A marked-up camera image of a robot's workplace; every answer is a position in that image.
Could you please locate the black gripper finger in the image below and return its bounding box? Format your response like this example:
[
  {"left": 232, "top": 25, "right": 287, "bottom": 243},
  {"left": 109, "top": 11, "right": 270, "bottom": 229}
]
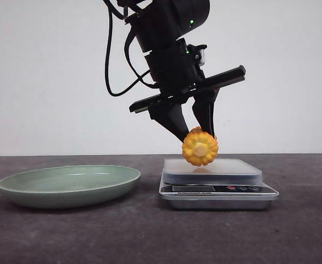
[
  {"left": 149, "top": 102, "right": 189, "bottom": 142},
  {"left": 192, "top": 88, "right": 219, "bottom": 136}
]

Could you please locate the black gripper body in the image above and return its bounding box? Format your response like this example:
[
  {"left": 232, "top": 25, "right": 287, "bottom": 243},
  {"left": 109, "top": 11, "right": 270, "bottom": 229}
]
[{"left": 129, "top": 38, "right": 246, "bottom": 113}]

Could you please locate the yellow corn cob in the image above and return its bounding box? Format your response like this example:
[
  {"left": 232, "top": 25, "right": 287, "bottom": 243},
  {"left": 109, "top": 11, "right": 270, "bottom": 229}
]
[{"left": 182, "top": 126, "right": 219, "bottom": 166}]

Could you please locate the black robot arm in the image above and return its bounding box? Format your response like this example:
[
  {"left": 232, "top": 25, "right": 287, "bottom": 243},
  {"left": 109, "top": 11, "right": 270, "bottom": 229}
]
[{"left": 118, "top": 1, "right": 246, "bottom": 141}]

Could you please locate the silver digital kitchen scale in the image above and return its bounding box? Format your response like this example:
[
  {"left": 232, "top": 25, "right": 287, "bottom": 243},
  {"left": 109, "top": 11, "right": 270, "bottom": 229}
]
[{"left": 159, "top": 158, "right": 279, "bottom": 210}]

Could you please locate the green oval plate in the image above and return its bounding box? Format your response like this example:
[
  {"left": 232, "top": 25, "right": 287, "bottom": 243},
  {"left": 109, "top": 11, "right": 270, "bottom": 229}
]
[{"left": 0, "top": 164, "right": 141, "bottom": 209}]

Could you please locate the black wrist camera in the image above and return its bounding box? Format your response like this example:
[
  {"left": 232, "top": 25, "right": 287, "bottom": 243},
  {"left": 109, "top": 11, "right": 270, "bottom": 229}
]
[{"left": 186, "top": 44, "right": 207, "bottom": 67}]

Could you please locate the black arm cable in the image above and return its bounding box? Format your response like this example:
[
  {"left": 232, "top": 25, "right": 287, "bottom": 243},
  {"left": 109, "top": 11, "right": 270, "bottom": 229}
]
[{"left": 103, "top": 0, "right": 162, "bottom": 97}]

